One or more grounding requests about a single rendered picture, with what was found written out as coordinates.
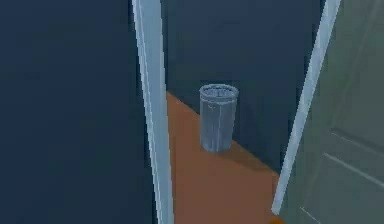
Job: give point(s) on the grey mesh waste bin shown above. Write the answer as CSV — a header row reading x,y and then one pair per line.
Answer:
x,y
218,120

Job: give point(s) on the grey panelled room door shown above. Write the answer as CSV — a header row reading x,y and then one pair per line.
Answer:
x,y
346,133

